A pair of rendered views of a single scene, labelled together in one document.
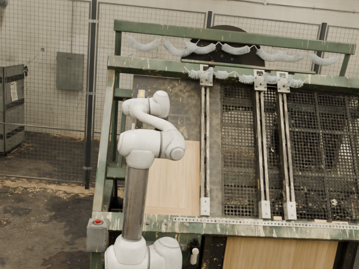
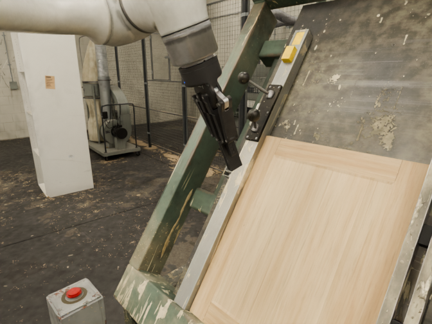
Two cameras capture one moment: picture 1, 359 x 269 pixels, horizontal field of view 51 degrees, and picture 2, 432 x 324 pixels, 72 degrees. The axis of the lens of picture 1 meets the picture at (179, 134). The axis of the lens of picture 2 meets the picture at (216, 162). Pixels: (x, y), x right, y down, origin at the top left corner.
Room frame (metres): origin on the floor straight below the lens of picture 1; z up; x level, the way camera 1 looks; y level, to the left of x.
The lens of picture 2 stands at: (2.04, -0.36, 1.54)
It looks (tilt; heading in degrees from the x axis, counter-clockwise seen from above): 17 degrees down; 52
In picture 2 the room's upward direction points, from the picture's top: straight up
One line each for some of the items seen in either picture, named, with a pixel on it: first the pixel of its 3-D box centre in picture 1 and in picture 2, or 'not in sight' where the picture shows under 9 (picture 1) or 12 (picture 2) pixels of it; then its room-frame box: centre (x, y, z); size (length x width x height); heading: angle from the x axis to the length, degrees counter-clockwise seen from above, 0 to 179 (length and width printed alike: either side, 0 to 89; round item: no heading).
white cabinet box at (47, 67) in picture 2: not in sight; (54, 112); (2.76, 4.02, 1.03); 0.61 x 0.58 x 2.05; 91
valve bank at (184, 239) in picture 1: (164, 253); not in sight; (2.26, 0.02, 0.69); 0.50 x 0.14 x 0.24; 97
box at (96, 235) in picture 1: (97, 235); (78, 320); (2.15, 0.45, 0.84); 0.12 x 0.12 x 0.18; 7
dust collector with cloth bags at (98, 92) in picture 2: not in sight; (104, 95); (3.90, 5.55, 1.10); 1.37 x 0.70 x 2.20; 91
